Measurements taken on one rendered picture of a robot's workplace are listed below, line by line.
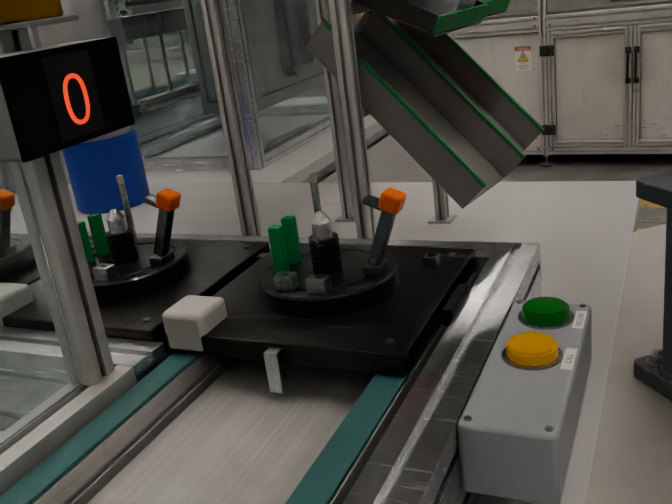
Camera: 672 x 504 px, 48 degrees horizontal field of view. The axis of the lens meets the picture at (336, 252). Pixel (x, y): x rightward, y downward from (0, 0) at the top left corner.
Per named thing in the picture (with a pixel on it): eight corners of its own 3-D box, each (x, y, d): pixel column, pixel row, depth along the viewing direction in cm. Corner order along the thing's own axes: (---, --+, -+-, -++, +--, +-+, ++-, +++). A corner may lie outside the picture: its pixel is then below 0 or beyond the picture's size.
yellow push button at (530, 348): (561, 354, 61) (561, 332, 60) (554, 379, 58) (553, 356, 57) (512, 350, 63) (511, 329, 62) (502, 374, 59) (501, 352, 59)
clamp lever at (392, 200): (387, 262, 73) (408, 192, 69) (380, 269, 71) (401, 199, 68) (354, 248, 74) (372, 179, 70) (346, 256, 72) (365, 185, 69)
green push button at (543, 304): (572, 317, 67) (572, 297, 66) (566, 337, 64) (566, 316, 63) (527, 314, 69) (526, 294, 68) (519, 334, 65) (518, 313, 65)
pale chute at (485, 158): (504, 178, 98) (526, 155, 96) (462, 209, 88) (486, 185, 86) (359, 33, 103) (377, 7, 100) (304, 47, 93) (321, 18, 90)
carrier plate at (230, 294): (476, 265, 82) (475, 247, 81) (407, 376, 61) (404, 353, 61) (282, 257, 91) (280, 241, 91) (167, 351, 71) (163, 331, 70)
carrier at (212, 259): (271, 257, 92) (255, 158, 88) (155, 350, 72) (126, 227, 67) (117, 251, 102) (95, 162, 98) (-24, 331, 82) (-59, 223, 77)
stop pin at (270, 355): (289, 387, 67) (282, 347, 65) (283, 394, 66) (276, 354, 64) (275, 385, 67) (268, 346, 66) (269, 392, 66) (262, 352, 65)
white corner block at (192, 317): (232, 333, 73) (225, 295, 72) (207, 355, 69) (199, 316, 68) (193, 329, 75) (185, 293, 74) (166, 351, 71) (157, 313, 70)
